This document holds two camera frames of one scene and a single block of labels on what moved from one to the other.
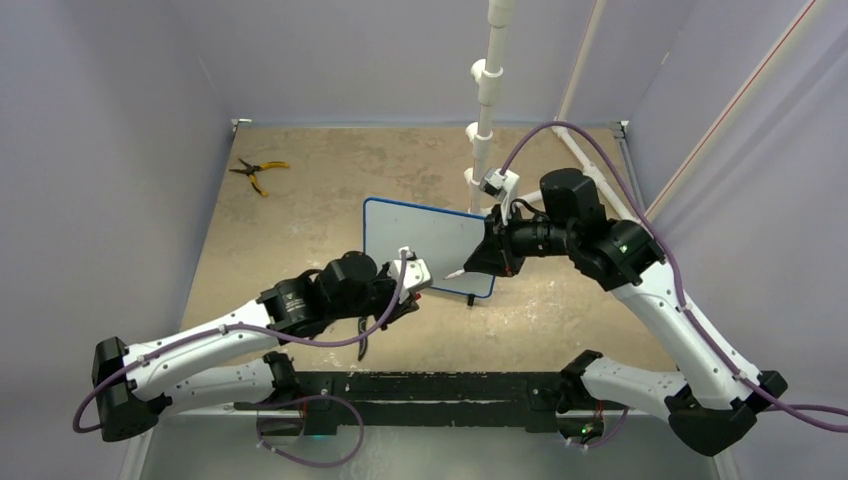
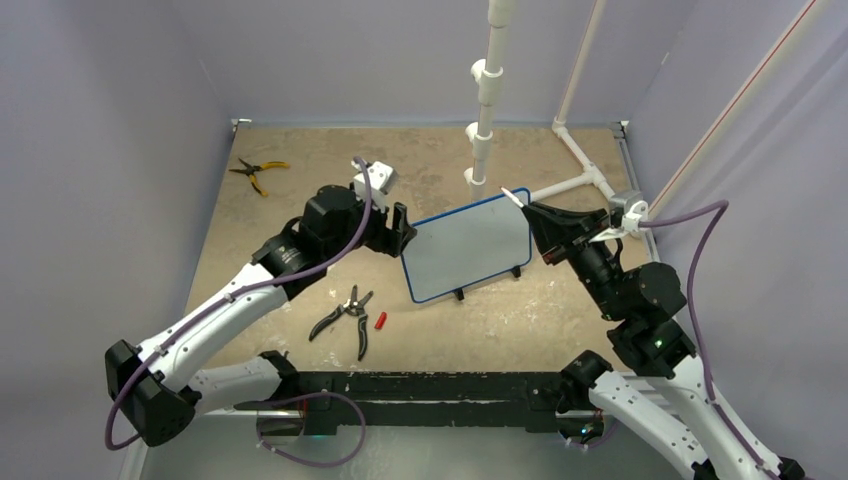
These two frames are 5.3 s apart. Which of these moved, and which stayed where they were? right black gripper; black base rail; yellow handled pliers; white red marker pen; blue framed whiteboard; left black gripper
Moved: white red marker pen; blue framed whiteboard; right black gripper; left black gripper
Stayed: black base rail; yellow handled pliers
